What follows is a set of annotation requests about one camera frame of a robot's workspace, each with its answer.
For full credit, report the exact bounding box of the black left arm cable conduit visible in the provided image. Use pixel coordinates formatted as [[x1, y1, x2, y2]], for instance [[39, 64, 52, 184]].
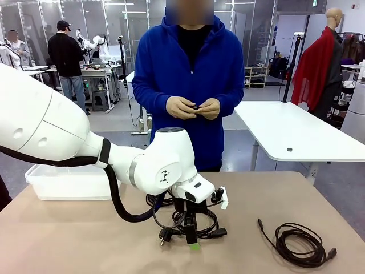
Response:
[[0, 138, 160, 224]]

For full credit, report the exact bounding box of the clothes rack with garments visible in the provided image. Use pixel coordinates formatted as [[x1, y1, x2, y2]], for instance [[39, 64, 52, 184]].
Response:
[[340, 31, 365, 65]]

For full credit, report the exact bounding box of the person in blue hoodie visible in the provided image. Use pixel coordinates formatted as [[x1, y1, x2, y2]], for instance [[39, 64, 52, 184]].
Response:
[[131, 0, 245, 172]]

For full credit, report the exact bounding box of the black camera tripod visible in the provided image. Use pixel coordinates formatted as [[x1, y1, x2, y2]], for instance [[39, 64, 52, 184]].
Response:
[[117, 35, 129, 88]]

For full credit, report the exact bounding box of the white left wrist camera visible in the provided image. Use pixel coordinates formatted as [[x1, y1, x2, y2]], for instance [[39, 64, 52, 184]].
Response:
[[210, 186, 230, 211]]

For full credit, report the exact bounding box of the person's right forearm blue sleeve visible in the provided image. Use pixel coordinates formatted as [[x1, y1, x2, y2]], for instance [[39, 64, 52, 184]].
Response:
[[132, 76, 172, 115]]

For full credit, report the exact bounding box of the white standing desk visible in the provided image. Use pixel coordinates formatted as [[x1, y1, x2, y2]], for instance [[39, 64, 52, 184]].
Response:
[[125, 70, 153, 136]]

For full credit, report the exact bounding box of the background workbench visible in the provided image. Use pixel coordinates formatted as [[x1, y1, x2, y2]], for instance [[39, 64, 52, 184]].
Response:
[[81, 64, 116, 114]]

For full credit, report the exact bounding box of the black backpack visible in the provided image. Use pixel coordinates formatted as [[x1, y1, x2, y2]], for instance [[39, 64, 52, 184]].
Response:
[[269, 56, 292, 80]]

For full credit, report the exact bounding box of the beige mannequin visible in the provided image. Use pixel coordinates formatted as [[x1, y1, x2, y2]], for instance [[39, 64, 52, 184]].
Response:
[[312, 7, 346, 122]]

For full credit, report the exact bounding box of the long black power cable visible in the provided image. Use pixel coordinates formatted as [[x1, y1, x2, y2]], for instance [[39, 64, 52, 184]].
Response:
[[158, 209, 228, 247]]

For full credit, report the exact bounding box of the low shoe shelf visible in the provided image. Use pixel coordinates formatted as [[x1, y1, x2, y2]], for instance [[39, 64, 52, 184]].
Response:
[[244, 66, 269, 89]]

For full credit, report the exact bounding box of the person in grey hoodie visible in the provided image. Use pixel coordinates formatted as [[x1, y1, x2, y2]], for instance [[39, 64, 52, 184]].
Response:
[[5, 30, 31, 67]]

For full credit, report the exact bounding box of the white grey cylindrical column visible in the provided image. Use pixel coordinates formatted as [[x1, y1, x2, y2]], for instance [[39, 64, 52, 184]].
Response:
[[340, 80, 365, 141]]

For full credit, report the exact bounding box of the translucent plastic storage bin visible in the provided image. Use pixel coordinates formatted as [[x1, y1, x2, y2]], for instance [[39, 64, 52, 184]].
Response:
[[25, 163, 123, 202]]

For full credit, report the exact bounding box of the person's right hand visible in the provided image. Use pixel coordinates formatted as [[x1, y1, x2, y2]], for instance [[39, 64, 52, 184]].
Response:
[[166, 96, 197, 120]]

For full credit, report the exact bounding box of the black light stand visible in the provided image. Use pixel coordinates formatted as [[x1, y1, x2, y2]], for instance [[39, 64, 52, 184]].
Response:
[[281, 31, 304, 104]]

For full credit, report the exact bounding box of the white background table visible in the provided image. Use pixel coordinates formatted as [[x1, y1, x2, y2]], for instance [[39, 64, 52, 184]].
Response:
[[22, 65, 48, 85]]

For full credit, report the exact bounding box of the person's left forearm blue sleeve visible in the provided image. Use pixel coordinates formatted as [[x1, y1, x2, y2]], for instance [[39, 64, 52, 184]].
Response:
[[218, 85, 245, 118]]

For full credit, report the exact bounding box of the man in black sweater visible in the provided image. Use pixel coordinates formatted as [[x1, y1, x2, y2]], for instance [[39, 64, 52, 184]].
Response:
[[47, 19, 86, 114]]

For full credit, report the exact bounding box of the person's left hand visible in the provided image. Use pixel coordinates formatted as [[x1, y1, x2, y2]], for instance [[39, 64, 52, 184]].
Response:
[[196, 98, 221, 120]]

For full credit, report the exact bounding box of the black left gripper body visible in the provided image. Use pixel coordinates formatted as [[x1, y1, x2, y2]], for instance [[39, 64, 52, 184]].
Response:
[[172, 198, 209, 228]]

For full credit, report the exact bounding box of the slim white background robot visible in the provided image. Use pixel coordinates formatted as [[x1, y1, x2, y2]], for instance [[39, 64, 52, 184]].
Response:
[[74, 27, 86, 51]]

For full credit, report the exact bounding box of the white height-adjustable table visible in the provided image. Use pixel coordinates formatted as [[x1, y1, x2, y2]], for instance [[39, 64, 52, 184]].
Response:
[[233, 100, 365, 179]]

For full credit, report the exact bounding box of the grey step stool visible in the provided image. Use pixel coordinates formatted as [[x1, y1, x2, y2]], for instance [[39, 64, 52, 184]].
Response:
[[91, 90, 111, 112]]

